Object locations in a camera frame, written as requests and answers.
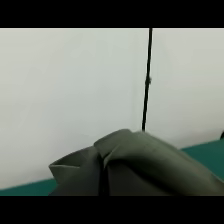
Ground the grey-green shirt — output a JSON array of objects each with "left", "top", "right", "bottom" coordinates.
[{"left": 48, "top": 128, "right": 224, "bottom": 197}]

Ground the black cable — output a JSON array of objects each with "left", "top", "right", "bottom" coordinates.
[{"left": 140, "top": 27, "right": 154, "bottom": 133}]

